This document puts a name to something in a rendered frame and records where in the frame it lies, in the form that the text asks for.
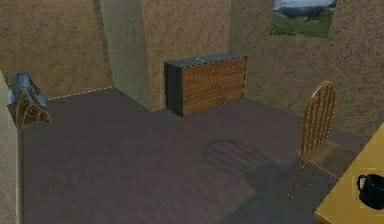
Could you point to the yellow table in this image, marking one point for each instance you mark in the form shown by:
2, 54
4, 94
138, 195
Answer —
346, 200

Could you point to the window with landscape view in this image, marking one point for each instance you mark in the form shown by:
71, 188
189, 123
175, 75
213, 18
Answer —
301, 20

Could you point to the black and wood dresser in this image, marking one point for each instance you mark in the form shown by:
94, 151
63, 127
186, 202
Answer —
210, 85

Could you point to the black mug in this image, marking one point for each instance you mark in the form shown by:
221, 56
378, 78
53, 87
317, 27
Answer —
373, 191

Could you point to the brown wooden slat-back chair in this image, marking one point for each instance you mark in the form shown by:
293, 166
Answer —
318, 133

